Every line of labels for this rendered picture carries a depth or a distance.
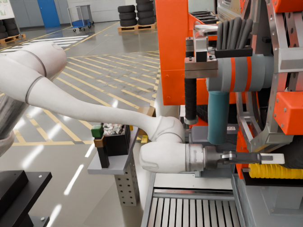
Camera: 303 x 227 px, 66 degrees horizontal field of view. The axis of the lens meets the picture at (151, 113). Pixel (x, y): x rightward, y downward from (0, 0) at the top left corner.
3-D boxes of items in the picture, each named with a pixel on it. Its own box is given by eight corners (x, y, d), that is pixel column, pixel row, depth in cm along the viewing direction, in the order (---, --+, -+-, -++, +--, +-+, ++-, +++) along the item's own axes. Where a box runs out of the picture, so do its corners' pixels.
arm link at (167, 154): (185, 152, 70) (185, 131, 81) (134, 152, 72) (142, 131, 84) (186, 181, 74) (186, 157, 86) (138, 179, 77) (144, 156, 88)
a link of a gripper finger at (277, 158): (258, 153, 73) (259, 153, 73) (282, 153, 72) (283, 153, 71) (259, 163, 72) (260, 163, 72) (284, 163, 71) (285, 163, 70)
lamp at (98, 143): (103, 147, 98) (102, 139, 96) (94, 147, 98) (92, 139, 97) (106, 142, 101) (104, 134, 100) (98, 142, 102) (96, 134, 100)
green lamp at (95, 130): (101, 138, 96) (99, 129, 94) (92, 138, 96) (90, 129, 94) (104, 132, 99) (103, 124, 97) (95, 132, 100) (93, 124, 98)
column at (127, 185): (136, 206, 140) (126, 148, 121) (120, 205, 142) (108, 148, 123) (139, 193, 149) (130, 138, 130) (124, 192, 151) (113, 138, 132)
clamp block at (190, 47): (208, 50, 94) (208, 36, 92) (185, 52, 96) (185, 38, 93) (207, 47, 99) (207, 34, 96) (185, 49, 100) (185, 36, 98)
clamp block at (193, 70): (218, 77, 65) (218, 58, 62) (184, 79, 66) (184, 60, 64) (215, 72, 69) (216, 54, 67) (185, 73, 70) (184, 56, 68)
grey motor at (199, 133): (265, 189, 132) (273, 137, 117) (190, 187, 139) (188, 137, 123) (256, 168, 148) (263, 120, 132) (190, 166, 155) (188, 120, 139)
